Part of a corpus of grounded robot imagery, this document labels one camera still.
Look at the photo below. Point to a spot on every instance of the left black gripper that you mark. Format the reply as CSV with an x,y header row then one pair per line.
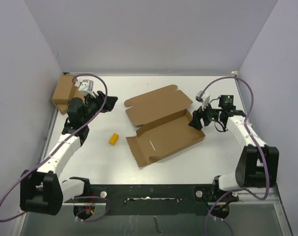
x,y
99,99

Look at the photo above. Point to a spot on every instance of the yellow foam cylinder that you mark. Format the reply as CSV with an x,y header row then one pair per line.
x,y
114,138

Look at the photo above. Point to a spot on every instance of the flat cardboard piece underneath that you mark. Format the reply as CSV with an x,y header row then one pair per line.
x,y
62,108

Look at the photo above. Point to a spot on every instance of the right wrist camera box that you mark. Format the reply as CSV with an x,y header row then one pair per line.
x,y
204,98

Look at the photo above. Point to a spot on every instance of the aluminium frame rail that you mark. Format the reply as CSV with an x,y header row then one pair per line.
x,y
258,195

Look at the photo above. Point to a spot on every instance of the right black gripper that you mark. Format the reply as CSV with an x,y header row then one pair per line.
x,y
197,115

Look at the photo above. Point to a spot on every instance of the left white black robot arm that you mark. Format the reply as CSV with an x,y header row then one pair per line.
x,y
41,190

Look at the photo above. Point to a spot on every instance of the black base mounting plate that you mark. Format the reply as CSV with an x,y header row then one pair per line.
x,y
155,199

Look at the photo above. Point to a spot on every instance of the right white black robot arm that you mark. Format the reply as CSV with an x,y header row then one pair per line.
x,y
258,163

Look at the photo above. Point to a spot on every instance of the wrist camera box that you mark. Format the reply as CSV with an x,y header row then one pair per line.
x,y
85,87
204,98

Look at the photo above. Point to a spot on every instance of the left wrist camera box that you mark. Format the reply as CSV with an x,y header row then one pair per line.
x,y
85,87

